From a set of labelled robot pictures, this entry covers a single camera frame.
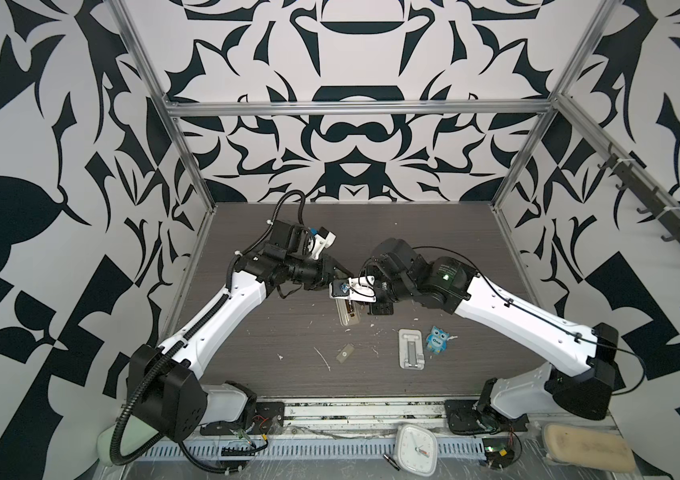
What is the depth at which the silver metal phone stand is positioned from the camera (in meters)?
0.83

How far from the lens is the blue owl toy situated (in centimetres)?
86

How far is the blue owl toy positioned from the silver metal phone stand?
0.02 meters

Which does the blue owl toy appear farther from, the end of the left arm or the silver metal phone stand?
the end of the left arm
